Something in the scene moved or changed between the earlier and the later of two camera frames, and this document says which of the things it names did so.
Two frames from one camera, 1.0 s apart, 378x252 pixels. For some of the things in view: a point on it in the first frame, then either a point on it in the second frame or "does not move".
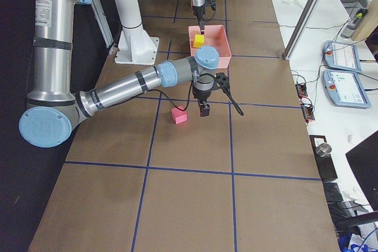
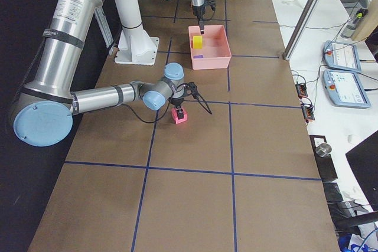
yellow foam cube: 199,41 does not move
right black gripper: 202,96 → 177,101
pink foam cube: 178,115 does not move
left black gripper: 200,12 does not move
